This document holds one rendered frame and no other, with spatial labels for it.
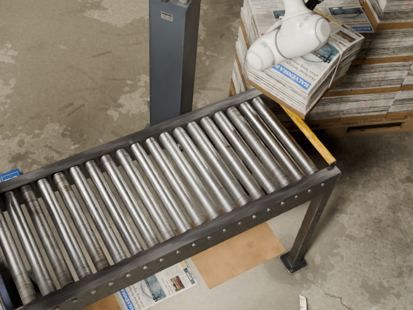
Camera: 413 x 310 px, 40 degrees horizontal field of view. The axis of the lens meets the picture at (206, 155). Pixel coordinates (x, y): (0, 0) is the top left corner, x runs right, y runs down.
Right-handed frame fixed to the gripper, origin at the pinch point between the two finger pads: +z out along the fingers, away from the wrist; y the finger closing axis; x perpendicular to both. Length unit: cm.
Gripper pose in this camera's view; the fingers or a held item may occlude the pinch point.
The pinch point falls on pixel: (318, 11)
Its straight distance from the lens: 219.9
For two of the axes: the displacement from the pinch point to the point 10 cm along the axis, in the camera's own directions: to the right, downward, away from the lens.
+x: 7.7, 5.5, -3.1
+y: -1.5, 6.3, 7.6
